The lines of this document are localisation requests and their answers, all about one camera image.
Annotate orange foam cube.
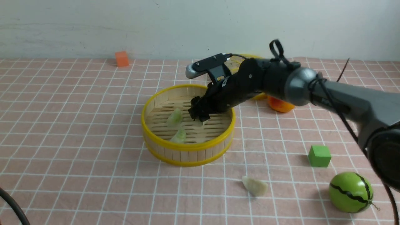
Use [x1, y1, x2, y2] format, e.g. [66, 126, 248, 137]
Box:
[115, 51, 130, 67]

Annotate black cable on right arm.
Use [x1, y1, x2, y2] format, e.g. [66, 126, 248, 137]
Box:
[269, 39, 400, 225]

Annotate green toy watermelon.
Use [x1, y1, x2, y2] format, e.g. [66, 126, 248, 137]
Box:
[328, 172, 380, 213]

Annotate black cable bottom left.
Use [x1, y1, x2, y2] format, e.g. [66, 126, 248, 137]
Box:
[0, 187, 31, 225]

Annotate bamboo steamer lid yellow rim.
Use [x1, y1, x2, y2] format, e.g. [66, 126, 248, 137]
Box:
[223, 54, 268, 101]

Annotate green dumpling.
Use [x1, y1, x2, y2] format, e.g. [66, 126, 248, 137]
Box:
[170, 127, 186, 144]
[166, 108, 183, 127]

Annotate bamboo steamer tray yellow rims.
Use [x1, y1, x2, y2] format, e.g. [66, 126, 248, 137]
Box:
[141, 84, 236, 167]

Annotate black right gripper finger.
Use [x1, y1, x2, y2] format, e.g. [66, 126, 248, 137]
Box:
[188, 96, 202, 116]
[193, 108, 210, 122]

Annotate white dumpling front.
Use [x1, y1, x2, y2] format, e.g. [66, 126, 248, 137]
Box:
[242, 176, 268, 198]

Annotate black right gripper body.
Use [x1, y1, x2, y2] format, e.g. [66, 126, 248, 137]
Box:
[200, 58, 266, 114]

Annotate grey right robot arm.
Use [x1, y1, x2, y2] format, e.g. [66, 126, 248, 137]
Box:
[186, 57, 399, 191]

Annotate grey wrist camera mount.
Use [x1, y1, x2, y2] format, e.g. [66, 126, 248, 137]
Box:
[185, 53, 233, 84]

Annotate orange toy pear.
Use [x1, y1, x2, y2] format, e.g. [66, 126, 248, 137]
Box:
[267, 96, 295, 113]

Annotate green foam cube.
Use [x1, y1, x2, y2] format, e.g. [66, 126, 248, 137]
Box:
[308, 145, 331, 168]

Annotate pink checkered tablecloth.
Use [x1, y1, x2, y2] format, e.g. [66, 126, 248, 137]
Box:
[0, 58, 394, 225]

